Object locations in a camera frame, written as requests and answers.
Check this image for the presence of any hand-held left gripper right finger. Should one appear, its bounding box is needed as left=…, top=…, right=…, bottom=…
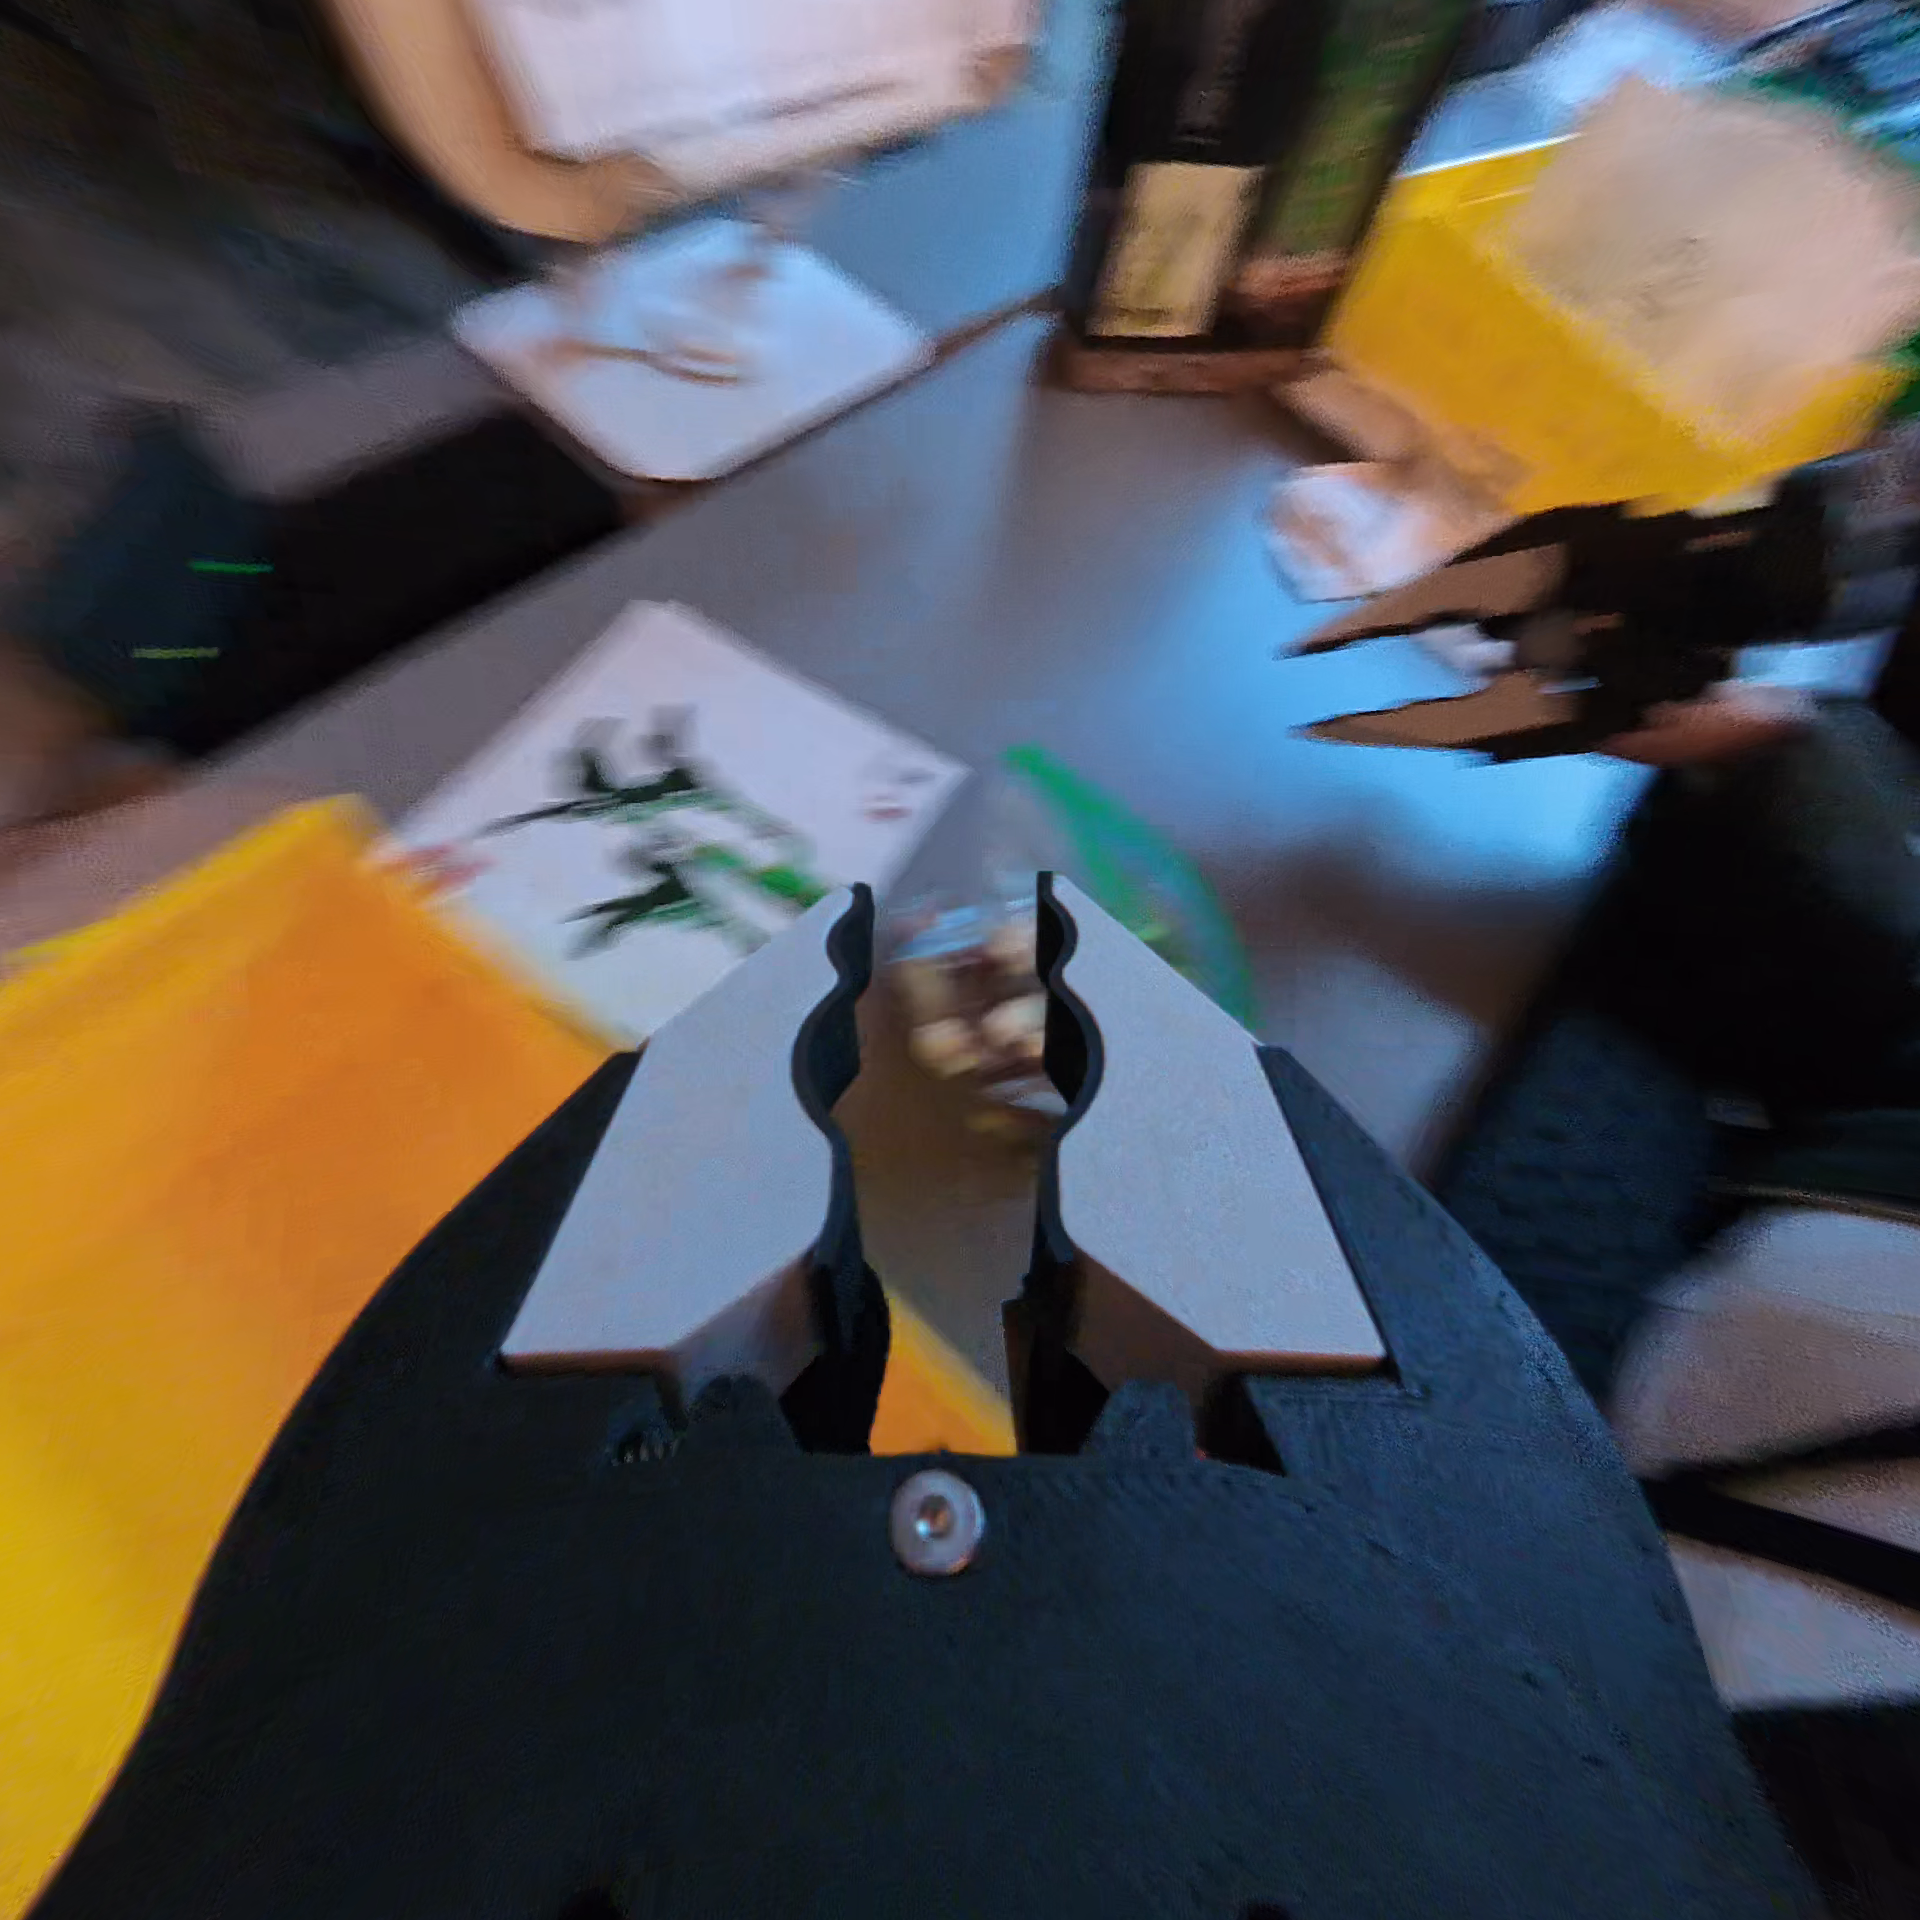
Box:
left=1002, top=868, right=1388, bottom=1456

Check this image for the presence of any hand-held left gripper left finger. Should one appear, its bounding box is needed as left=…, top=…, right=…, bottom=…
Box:
left=501, top=882, right=893, bottom=1456

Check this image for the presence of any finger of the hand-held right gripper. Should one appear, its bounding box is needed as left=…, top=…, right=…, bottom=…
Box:
left=1284, top=539, right=1576, bottom=663
left=1294, top=666, right=1601, bottom=759

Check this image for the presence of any clear zip bag green seal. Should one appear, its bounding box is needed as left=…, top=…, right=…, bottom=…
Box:
left=883, top=742, right=1263, bottom=1146

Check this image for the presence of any yellow plastic bin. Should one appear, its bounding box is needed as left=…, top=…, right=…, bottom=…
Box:
left=1327, top=139, right=1912, bottom=522
left=0, top=794, right=1015, bottom=1920

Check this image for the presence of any person's right forearm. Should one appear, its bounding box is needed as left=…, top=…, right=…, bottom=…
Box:
left=1632, top=705, right=1920, bottom=1083

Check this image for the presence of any grey desk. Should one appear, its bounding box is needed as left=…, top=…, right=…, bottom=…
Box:
left=0, top=90, right=1658, bottom=1189

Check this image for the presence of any person's right hand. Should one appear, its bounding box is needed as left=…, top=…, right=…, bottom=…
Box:
left=1602, top=686, right=1820, bottom=770

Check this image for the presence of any crumpled white paper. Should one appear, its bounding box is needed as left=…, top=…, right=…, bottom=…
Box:
left=1268, top=464, right=1506, bottom=603

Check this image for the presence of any pile of mixed toy bricks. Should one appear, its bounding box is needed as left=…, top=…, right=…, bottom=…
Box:
left=884, top=900, right=1079, bottom=1135

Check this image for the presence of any pale paper bag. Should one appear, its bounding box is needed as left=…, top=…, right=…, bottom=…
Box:
left=1498, top=75, right=1920, bottom=439

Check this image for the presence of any black perforated chair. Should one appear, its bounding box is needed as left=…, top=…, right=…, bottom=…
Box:
left=1435, top=1018, right=1721, bottom=1400

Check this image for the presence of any black toy set box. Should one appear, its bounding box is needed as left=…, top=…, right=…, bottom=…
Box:
left=1057, top=0, right=1482, bottom=396

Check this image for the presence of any toy instruction booklet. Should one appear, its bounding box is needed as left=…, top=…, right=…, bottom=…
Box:
left=376, top=600, right=973, bottom=1047

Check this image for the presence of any person's dark jacket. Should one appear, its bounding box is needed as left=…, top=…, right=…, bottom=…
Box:
left=1696, top=1050, right=1920, bottom=1220

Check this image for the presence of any person's pale garment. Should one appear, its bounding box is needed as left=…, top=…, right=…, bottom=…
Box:
left=1612, top=1207, right=1920, bottom=1709

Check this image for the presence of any black device with green lights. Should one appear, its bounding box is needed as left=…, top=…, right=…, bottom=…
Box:
left=13, top=434, right=291, bottom=753

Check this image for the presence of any wooden board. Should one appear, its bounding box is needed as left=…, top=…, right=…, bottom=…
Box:
left=324, top=0, right=1054, bottom=250

